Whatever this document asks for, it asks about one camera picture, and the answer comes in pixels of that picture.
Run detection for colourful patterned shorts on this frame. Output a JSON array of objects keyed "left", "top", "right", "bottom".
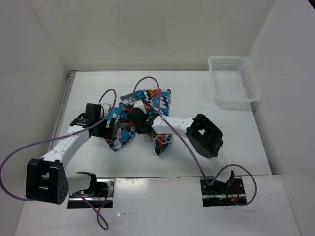
[{"left": 105, "top": 89, "right": 172, "bottom": 156}]

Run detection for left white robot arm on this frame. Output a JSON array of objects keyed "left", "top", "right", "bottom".
[{"left": 26, "top": 103, "right": 115, "bottom": 204}]

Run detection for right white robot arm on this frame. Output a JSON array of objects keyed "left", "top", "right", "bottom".
[{"left": 127, "top": 108, "right": 235, "bottom": 193}]

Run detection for white perforated plastic basket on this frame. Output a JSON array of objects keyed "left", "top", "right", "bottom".
[{"left": 208, "top": 56, "right": 262, "bottom": 108}]

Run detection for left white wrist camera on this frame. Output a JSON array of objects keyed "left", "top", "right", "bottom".
[{"left": 98, "top": 102, "right": 112, "bottom": 118}]

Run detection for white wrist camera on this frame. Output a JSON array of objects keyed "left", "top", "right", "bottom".
[
  {"left": 98, "top": 102, "right": 112, "bottom": 118},
  {"left": 133, "top": 100, "right": 147, "bottom": 114}
]

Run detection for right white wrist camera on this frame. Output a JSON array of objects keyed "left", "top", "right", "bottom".
[{"left": 133, "top": 100, "right": 147, "bottom": 114}]

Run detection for aluminium table edge rail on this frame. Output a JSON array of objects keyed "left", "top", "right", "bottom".
[{"left": 52, "top": 70, "right": 77, "bottom": 138}]

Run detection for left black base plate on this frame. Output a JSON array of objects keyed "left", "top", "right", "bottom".
[{"left": 67, "top": 178, "right": 115, "bottom": 209}]

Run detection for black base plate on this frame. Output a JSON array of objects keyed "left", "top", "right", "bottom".
[
  {"left": 200, "top": 177, "right": 247, "bottom": 207},
  {"left": 67, "top": 178, "right": 115, "bottom": 209}
]

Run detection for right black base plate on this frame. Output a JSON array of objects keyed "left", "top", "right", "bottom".
[{"left": 200, "top": 177, "right": 247, "bottom": 207}]

